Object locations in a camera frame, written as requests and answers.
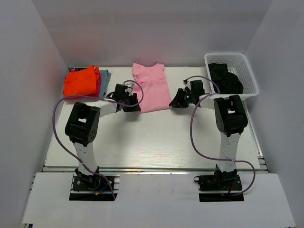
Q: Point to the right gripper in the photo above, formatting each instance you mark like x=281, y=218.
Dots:
x=178, y=102

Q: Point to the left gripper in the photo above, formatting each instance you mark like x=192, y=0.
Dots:
x=136, y=108

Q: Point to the pink t-shirt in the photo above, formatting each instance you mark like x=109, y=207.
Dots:
x=152, y=87

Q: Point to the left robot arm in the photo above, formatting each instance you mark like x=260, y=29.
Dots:
x=83, y=122

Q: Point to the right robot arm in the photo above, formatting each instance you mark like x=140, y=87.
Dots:
x=230, y=117

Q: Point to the grey-blue folded t-shirt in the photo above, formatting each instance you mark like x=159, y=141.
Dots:
x=105, y=79

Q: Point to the black clothes in basket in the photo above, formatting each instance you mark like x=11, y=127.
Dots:
x=227, y=82

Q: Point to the orange folded t-shirt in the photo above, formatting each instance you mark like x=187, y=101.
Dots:
x=80, y=83

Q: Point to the white plastic basket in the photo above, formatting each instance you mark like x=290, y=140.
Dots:
x=237, y=64

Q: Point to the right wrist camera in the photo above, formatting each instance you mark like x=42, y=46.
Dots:
x=187, y=86

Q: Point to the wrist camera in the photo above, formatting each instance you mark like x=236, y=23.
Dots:
x=130, y=85
x=187, y=86

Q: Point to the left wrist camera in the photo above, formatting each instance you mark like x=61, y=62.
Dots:
x=130, y=85

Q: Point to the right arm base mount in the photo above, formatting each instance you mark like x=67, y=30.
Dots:
x=220, y=187

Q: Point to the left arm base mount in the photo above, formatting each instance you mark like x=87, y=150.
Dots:
x=93, y=187

